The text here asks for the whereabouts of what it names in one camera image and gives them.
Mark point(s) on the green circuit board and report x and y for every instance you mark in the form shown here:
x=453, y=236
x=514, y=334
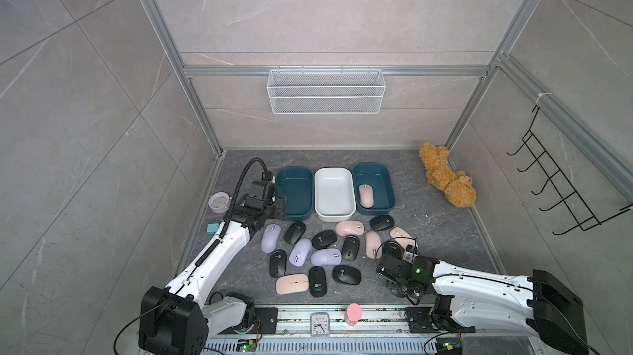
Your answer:
x=444, y=347
x=246, y=346

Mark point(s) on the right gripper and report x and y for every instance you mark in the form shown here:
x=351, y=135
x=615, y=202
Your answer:
x=391, y=286

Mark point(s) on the purple mouse middle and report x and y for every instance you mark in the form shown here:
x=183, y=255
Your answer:
x=300, y=252

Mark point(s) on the purple mouse far left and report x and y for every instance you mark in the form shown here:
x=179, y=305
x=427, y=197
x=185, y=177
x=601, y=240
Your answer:
x=271, y=235

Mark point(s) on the white wire mesh basket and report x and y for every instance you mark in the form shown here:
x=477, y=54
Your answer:
x=331, y=91

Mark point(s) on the right green circuit board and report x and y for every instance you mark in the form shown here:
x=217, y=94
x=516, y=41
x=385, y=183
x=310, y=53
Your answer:
x=444, y=347

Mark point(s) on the teal storage box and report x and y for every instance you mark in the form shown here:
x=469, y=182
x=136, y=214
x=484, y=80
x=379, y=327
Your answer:
x=297, y=187
x=378, y=178

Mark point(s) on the white storage box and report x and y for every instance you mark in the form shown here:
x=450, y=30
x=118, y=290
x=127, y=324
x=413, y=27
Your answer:
x=334, y=194

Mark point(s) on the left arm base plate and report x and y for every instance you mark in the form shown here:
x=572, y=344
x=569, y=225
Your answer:
x=258, y=320

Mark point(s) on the pink cylinder cup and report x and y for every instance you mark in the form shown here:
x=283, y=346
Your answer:
x=354, y=314

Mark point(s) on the brown teddy bear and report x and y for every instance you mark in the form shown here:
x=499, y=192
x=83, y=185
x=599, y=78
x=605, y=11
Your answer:
x=455, y=185

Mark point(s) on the purple round alarm clock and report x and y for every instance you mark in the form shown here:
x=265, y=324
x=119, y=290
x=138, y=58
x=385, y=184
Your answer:
x=219, y=202

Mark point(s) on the small teal cube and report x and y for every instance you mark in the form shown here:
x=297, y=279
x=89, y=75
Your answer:
x=212, y=228

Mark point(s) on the left green circuit board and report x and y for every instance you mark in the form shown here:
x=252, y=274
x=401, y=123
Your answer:
x=246, y=346

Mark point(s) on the purple mouse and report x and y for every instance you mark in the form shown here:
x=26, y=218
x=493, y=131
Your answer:
x=300, y=252
x=326, y=257
x=271, y=235

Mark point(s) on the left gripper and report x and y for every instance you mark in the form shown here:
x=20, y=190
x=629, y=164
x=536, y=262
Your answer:
x=280, y=205

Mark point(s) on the pink mouse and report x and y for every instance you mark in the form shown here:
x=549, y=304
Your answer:
x=372, y=244
x=366, y=196
x=399, y=234
x=349, y=228
x=293, y=283

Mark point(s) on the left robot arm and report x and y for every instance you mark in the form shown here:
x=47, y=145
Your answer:
x=178, y=318

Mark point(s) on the purple mouse lower centre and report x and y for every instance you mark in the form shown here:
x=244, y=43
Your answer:
x=326, y=257

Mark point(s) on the left teal storage box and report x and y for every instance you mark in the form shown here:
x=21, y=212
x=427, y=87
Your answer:
x=297, y=187

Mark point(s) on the right teal storage box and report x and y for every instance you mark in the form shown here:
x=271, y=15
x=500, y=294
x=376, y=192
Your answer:
x=378, y=178

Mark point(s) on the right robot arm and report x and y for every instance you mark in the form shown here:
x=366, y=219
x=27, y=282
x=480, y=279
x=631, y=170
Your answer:
x=450, y=299

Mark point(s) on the white square desk clock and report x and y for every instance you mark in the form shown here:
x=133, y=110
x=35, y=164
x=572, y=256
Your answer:
x=320, y=325

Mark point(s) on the black mouse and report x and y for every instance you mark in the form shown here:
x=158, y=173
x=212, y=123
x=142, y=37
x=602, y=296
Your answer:
x=278, y=263
x=295, y=232
x=347, y=275
x=324, y=239
x=350, y=248
x=382, y=223
x=317, y=281

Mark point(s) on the black wire hook rack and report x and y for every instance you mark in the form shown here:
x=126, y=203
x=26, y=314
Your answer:
x=568, y=196

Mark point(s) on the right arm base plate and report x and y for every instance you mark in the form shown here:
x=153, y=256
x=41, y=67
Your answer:
x=426, y=319

